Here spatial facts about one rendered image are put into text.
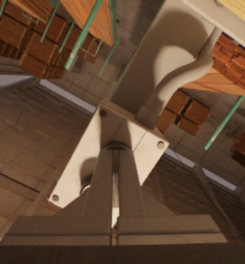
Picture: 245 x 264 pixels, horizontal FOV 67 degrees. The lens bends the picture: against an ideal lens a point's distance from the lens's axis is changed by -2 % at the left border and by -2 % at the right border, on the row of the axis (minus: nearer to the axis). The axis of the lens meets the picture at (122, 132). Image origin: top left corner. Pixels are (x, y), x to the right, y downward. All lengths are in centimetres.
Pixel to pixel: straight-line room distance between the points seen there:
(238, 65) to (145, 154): 169
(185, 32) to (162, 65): 4
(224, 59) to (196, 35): 153
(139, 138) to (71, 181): 8
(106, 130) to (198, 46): 14
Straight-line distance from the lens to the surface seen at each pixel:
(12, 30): 1044
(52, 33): 977
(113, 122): 16
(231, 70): 181
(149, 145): 17
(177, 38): 23
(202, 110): 1016
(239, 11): 24
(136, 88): 22
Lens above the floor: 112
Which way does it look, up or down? 13 degrees up
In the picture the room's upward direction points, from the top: 149 degrees counter-clockwise
